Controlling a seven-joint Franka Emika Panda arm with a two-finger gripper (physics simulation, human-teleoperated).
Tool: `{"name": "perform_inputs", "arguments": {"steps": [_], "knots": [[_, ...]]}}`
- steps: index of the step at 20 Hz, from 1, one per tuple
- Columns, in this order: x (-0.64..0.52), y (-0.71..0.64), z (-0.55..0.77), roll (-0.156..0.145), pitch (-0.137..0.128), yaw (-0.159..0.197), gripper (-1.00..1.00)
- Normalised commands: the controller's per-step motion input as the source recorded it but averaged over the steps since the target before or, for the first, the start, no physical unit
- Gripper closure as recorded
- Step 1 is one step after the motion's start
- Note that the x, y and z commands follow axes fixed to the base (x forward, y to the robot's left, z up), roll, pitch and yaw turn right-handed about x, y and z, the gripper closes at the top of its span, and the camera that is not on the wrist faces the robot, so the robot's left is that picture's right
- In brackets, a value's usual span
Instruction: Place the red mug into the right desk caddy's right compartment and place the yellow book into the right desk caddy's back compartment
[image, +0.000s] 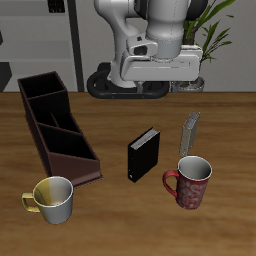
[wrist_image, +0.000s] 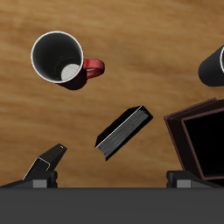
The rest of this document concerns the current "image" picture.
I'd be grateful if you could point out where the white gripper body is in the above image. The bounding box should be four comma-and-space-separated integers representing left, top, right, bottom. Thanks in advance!
120, 44, 204, 83

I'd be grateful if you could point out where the black book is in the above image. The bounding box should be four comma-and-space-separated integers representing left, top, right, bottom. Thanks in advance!
127, 126, 162, 184

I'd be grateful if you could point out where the dark brown desk caddy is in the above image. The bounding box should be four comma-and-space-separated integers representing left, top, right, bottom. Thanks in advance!
17, 70, 104, 189

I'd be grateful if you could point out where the red patterned mug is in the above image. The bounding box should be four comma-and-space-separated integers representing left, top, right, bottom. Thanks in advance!
162, 155, 214, 211

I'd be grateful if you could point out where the white and yellow mug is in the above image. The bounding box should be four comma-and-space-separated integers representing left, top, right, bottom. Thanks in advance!
21, 175, 75, 226

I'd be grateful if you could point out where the green pot plant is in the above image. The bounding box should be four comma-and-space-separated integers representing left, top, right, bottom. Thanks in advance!
171, 0, 238, 94

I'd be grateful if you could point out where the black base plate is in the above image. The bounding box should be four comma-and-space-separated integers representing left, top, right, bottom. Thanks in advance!
86, 62, 171, 100

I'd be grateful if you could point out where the dark vertical post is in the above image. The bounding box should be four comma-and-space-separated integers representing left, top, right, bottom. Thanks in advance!
67, 0, 85, 93

